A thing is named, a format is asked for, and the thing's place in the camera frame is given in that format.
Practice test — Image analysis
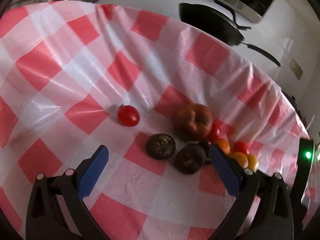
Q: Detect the red apple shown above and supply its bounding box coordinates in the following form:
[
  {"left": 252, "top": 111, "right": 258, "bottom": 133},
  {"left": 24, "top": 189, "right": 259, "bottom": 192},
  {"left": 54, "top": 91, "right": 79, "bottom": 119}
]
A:
[{"left": 172, "top": 103, "right": 214, "bottom": 141}]

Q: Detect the dark passion fruit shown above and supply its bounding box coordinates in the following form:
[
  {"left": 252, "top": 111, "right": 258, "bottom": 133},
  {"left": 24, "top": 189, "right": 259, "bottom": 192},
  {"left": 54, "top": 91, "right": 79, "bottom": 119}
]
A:
[
  {"left": 146, "top": 133, "right": 176, "bottom": 160},
  {"left": 174, "top": 144, "right": 206, "bottom": 174}
]

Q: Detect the small orange fruit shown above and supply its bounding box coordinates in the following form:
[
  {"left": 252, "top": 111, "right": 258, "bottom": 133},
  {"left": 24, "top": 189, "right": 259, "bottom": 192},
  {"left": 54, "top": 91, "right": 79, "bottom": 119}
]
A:
[{"left": 215, "top": 138, "right": 231, "bottom": 155}]

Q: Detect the yellow striped melon back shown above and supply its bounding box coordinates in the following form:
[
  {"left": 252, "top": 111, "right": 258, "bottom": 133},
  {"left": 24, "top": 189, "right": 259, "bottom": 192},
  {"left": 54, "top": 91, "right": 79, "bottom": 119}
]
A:
[{"left": 247, "top": 154, "right": 259, "bottom": 172}]

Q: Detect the yellow striped melon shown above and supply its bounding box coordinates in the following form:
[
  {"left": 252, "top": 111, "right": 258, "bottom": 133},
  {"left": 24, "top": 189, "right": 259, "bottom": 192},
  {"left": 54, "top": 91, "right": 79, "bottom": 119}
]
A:
[
  {"left": 247, "top": 154, "right": 259, "bottom": 172},
  {"left": 229, "top": 152, "right": 248, "bottom": 169}
]

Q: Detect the yellow striped melon front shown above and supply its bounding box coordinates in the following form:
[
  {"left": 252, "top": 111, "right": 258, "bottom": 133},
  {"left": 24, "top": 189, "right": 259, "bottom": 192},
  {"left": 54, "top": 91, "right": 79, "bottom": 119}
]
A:
[{"left": 229, "top": 152, "right": 248, "bottom": 169}]

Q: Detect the red tomato behind melon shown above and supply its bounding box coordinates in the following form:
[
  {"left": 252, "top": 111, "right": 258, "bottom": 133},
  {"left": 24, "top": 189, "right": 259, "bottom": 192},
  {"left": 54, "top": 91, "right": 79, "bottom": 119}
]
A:
[{"left": 233, "top": 141, "right": 249, "bottom": 155}]

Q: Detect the red tomato behind apple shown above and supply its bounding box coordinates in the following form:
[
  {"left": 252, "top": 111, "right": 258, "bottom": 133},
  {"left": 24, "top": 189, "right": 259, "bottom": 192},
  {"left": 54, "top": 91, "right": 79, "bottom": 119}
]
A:
[{"left": 206, "top": 119, "right": 227, "bottom": 144}]

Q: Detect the red cherry tomato left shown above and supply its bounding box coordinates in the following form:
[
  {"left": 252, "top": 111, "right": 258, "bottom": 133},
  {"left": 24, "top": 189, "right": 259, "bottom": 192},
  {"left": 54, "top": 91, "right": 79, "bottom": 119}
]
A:
[{"left": 117, "top": 105, "right": 140, "bottom": 127}]

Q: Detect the red white checkered tablecloth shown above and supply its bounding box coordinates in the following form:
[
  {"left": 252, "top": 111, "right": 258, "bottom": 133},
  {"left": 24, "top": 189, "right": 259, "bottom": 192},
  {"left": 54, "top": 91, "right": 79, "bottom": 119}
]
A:
[{"left": 1, "top": 1, "right": 306, "bottom": 239}]

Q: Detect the black wok pan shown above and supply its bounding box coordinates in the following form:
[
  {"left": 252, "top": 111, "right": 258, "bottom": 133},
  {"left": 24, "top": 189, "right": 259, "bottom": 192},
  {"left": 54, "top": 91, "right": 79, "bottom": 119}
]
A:
[{"left": 179, "top": 1, "right": 281, "bottom": 67}]

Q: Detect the wall power outlet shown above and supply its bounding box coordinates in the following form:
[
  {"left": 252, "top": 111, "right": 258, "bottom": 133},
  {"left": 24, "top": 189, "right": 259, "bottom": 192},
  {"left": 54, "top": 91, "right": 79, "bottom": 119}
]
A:
[{"left": 290, "top": 58, "right": 303, "bottom": 80}]

